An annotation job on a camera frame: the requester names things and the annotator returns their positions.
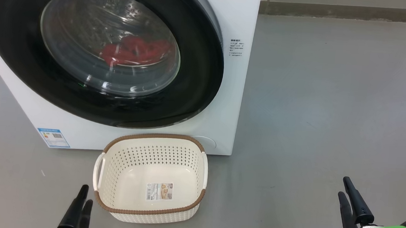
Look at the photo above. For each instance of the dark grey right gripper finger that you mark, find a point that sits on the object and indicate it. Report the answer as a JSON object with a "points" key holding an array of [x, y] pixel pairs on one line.
{"points": [[348, 216], [358, 206]]}

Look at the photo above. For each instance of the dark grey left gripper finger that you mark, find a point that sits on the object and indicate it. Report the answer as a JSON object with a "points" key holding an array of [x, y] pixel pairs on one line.
{"points": [[71, 216], [86, 220]]}

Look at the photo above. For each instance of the red and white garment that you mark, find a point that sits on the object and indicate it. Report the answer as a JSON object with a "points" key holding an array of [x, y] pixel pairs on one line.
{"points": [[135, 50]]}

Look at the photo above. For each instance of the washing machine glass door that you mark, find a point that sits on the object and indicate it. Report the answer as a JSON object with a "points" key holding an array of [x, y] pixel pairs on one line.
{"points": [[14, 23]]}

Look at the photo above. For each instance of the cream perforated laundry basket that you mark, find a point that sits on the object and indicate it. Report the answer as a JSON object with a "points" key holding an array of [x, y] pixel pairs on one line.
{"points": [[129, 180]]}

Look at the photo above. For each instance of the printed product label sticker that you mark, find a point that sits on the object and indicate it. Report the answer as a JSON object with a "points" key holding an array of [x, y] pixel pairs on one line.
{"points": [[159, 191]]}

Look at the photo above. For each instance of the stainless steel washer drum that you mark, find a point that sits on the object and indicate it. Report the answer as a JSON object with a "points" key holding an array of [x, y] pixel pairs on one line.
{"points": [[87, 21]]}

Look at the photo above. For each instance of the white front-load washing machine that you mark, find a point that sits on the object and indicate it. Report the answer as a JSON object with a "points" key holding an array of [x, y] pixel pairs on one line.
{"points": [[233, 7]]}

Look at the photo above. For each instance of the blue energy label sticker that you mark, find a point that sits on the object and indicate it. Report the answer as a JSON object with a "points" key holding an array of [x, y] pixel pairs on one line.
{"points": [[53, 137]]}

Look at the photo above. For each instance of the round white filter cover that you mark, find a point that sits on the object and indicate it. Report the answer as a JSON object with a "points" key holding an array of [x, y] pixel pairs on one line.
{"points": [[210, 144]]}

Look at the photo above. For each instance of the small printed text label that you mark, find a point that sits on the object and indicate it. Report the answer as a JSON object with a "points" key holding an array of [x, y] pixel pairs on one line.
{"points": [[236, 46]]}

